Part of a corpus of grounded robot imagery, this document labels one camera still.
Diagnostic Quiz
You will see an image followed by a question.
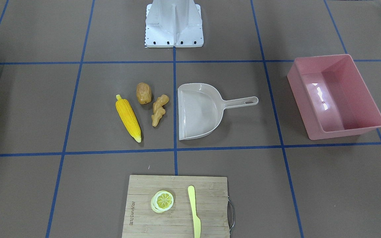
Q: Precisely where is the tan toy ginger root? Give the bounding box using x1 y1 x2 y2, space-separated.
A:
151 95 169 127

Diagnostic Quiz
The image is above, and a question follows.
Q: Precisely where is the brown toy potato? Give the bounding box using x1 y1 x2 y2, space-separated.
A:
136 82 152 104

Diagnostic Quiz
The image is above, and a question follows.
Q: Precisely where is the pink plastic bin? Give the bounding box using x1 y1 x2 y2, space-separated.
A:
287 54 381 140

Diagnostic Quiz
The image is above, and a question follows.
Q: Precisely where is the bamboo cutting board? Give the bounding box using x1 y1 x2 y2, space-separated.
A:
121 175 231 238

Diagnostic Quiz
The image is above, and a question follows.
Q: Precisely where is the yellow plastic knife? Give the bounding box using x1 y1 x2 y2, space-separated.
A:
188 185 201 238

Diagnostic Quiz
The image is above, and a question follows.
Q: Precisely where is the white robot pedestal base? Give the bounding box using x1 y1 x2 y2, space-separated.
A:
144 0 204 48

